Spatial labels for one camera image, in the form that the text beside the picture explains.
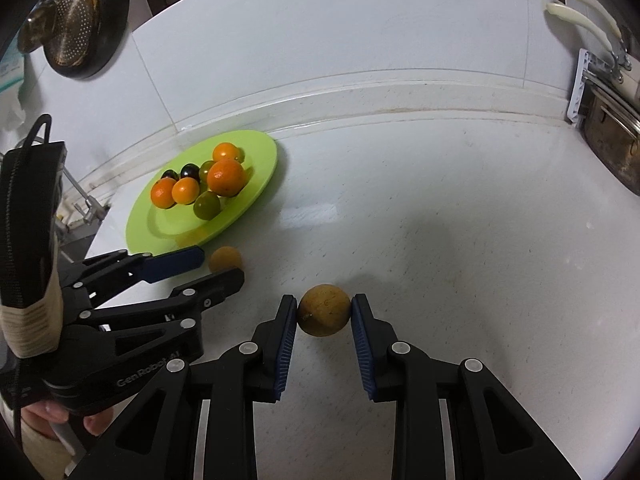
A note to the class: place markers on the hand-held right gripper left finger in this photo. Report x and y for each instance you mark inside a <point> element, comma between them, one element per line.
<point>286,350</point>

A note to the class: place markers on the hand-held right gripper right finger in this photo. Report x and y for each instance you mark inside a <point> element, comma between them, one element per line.
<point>364,350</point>

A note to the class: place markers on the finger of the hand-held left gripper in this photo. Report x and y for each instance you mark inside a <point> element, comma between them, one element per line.
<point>220,285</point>
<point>177,262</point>

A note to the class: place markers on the brown longan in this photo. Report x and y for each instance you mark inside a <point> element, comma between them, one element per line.
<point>324,310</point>
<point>226,259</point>

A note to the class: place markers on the yellow-green cherry tomato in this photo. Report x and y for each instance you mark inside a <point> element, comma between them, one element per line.
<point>206,206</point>

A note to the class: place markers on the orange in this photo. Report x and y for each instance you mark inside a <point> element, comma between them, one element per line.
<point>227,177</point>
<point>185,191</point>
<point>162,193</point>

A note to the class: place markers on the green cherry tomato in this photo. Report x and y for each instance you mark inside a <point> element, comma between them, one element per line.
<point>205,170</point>

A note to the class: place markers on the orange cherry tomato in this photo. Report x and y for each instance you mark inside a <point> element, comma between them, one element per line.
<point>226,152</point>

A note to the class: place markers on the green plate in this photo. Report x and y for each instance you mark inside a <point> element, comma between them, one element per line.
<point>260,160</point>

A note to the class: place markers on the person's left hand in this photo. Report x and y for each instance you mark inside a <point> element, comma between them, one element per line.
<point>97,420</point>

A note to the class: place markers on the steel faucet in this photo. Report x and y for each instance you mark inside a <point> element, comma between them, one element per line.
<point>92,212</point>

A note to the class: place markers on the teal white packet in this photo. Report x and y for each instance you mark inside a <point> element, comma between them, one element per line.
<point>10,72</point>

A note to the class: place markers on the brass mesh strainer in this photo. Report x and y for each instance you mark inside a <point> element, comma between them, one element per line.
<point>70,25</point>

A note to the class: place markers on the black wok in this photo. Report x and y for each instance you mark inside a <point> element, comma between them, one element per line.
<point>112,10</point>

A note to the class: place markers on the steel stock pot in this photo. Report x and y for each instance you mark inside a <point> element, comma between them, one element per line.
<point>615,145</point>

